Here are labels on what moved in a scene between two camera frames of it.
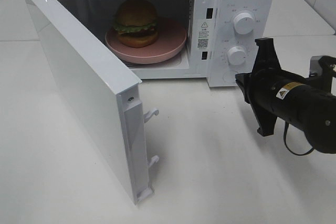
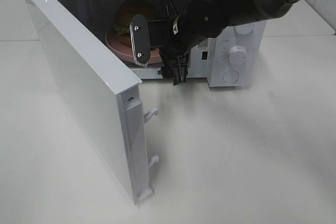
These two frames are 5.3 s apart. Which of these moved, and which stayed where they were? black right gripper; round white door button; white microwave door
Moved: black right gripper
Stayed: white microwave door; round white door button
